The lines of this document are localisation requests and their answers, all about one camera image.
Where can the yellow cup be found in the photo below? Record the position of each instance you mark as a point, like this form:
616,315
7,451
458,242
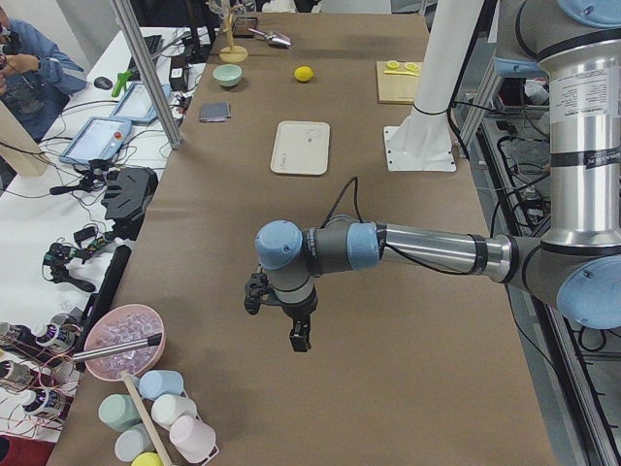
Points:
149,458

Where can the mint green bowl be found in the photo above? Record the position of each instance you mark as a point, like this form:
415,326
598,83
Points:
227,75

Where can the grey folded cloth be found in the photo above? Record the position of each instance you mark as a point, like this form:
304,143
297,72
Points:
214,112

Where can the yellow plastic knife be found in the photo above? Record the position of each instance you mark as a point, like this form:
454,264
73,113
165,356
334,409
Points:
400,73

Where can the metal ice scoop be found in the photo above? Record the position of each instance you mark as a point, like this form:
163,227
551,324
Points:
272,38

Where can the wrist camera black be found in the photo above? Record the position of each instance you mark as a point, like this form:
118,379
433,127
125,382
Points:
258,292

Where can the pink cup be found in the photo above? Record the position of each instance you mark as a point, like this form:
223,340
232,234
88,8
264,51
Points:
194,439

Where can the grey cup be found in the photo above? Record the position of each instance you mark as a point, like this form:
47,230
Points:
133,442

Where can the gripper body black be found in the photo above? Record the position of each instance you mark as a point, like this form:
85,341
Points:
300,312

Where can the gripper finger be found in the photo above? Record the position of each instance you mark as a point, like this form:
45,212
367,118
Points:
300,339

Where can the black device on desk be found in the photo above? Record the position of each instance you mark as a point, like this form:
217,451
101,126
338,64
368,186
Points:
128,193

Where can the yellow lemon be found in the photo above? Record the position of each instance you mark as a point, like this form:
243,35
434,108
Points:
303,74

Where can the person in blue jacket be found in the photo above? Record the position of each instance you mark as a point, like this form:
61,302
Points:
38,81

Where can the black keyboard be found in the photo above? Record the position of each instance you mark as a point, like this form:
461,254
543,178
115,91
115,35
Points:
154,44

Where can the green cup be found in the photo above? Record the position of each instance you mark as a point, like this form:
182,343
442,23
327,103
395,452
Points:
119,412

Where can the black box on desk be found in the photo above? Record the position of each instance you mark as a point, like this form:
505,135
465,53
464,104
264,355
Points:
179,73

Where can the near teach pendant tablet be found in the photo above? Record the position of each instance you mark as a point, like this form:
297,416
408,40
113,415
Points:
100,139

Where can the pink bowl of ice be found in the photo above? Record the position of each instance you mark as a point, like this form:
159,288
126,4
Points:
123,325

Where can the wooden stand with base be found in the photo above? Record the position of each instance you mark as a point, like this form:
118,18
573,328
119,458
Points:
231,53

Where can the aluminium frame post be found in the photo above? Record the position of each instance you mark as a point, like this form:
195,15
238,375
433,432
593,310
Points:
130,28

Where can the teach pendant tablet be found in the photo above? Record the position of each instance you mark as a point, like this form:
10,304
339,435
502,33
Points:
135,105
100,139

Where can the wooden cup rack stick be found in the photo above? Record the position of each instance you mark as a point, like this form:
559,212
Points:
129,382

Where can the green clamp tool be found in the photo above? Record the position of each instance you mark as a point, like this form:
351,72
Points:
121,83

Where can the blue cup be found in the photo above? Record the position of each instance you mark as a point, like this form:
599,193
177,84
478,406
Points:
155,383

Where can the brown cardboard piece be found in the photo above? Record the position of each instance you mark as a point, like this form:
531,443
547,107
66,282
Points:
18,149

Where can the bamboo cutting board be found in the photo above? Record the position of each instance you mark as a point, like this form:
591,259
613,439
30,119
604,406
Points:
396,89

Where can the white rabbit print tray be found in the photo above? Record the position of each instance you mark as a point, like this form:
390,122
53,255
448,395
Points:
301,148

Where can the metal scoop in bowl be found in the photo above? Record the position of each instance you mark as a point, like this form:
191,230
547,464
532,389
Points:
151,341

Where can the black computer mouse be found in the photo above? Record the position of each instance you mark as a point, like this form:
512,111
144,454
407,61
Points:
103,83

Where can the white cup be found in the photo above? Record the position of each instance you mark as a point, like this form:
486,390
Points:
168,408

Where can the far teach pendant tablet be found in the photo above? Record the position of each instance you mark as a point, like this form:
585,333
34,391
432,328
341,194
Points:
135,105

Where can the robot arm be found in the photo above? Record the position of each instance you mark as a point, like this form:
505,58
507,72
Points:
575,265

